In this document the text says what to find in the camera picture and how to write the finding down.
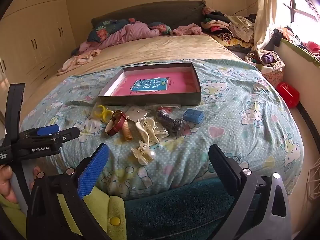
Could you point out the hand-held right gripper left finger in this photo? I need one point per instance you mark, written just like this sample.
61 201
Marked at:
93 172

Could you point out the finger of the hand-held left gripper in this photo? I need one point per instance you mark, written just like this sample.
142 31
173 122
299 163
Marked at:
67 133
47 130

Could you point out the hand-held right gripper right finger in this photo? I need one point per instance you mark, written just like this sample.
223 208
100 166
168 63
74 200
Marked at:
222 165

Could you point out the yellow rings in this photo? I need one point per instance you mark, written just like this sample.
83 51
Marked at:
100 110

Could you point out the hair claw with pearl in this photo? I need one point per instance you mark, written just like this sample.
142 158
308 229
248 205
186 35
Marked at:
143 153

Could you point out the bag of black beads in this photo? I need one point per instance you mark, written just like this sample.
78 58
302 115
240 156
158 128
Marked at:
172 126

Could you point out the large white hair claw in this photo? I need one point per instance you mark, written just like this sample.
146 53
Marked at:
143 131

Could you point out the beige hair claw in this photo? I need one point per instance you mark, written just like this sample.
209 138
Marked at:
158 133

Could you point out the grey cardboard box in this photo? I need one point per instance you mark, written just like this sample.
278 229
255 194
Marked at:
150 100

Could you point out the person's left forearm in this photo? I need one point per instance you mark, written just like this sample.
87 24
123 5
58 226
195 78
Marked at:
10 215

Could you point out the person's left hand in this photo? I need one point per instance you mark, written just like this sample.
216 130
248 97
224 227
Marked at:
6 182

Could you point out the person's green jacket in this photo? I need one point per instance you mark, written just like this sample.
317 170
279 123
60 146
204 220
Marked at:
117 205

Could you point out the cartoon cat print blanket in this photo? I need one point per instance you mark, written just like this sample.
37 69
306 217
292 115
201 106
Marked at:
237 120

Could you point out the small blue box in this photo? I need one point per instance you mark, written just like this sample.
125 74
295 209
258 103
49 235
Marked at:
193 116

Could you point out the white earring card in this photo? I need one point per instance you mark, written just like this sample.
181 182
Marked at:
136 112

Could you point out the pale pink clothes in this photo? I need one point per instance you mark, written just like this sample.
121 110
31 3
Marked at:
77 60

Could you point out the cream wardrobe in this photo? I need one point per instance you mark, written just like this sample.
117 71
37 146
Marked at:
37 30

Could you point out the wooden rack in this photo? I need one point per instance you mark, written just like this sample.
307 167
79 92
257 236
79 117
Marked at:
314 180

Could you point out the floral laundry basket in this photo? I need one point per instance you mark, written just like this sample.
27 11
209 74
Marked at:
272 75

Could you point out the dark floral pillow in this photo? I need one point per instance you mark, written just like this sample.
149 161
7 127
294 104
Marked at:
100 30

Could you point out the pink quilt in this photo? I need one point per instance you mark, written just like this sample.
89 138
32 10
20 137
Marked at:
125 33

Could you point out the beige bed sheet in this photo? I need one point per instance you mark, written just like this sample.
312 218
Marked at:
162 47

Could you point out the green windowsill cover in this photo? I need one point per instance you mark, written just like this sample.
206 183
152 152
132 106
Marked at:
300 51

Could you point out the fluffy pink garment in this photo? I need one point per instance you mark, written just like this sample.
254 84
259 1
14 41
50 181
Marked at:
186 30

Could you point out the pile of clothes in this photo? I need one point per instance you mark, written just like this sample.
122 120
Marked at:
225 25

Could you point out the dark grey headboard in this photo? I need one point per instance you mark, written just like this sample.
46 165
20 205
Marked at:
150 12

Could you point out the clothes on windowsill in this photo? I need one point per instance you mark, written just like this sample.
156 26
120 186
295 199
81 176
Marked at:
310 45

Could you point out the cream curtain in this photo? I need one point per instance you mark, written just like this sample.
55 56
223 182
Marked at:
265 10

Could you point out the window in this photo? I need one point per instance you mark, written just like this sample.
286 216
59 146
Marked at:
305 2

